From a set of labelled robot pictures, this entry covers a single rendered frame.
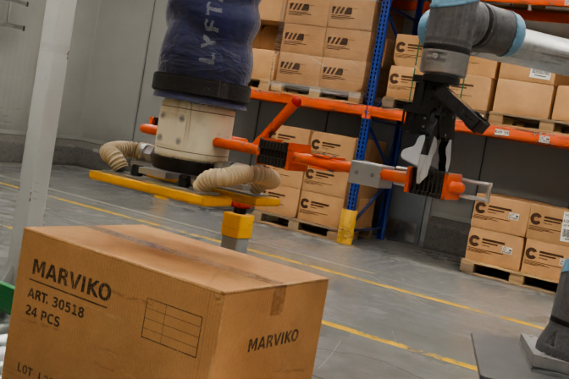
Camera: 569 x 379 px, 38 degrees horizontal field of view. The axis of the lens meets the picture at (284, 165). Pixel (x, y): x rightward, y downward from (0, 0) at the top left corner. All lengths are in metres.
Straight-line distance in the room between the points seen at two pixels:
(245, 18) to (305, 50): 8.09
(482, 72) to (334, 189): 2.16
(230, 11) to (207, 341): 0.70
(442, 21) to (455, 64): 0.08
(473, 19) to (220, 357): 0.81
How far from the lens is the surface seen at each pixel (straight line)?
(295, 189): 9.91
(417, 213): 10.58
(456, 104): 1.58
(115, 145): 1.97
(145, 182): 1.83
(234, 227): 2.41
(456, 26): 1.59
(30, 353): 2.01
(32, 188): 4.80
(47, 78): 4.76
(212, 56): 1.81
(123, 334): 1.79
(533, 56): 1.97
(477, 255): 9.07
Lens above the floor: 1.30
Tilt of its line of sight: 3 degrees down
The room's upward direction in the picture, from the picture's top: 10 degrees clockwise
